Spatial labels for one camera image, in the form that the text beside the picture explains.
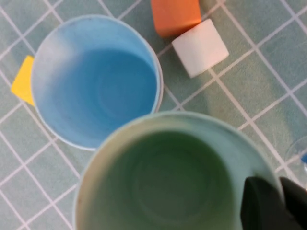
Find yellow cube block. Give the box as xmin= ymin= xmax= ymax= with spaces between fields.
xmin=11 ymin=55 xmax=36 ymax=107
xmin=171 ymin=18 xmax=229 ymax=79

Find green plastic cup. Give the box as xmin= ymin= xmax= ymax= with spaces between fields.
xmin=73 ymin=111 xmax=285 ymax=230

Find green checked tablecloth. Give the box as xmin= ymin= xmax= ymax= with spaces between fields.
xmin=0 ymin=0 xmax=307 ymax=230

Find blue plastic cup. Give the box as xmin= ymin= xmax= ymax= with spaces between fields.
xmin=30 ymin=14 xmax=162 ymax=151

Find orange cube block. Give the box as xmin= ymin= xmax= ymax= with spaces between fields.
xmin=150 ymin=0 xmax=202 ymax=38

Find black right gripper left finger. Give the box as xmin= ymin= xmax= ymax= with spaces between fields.
xmin=240 ymin=176 xmax=303 ymax=230

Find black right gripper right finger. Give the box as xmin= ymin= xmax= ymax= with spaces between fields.
xmin=280 ymin=177 xmax=307 ymax=230

